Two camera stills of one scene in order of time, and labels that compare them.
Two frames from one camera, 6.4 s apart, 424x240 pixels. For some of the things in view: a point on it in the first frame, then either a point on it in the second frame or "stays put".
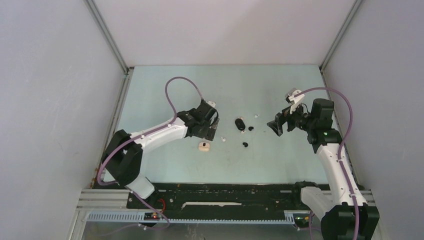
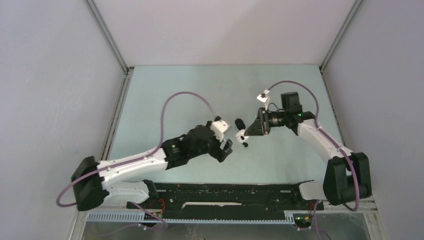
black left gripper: (206, 134) → (220, 155)
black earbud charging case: (240, 124) stays put
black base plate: (210, 198) stays put
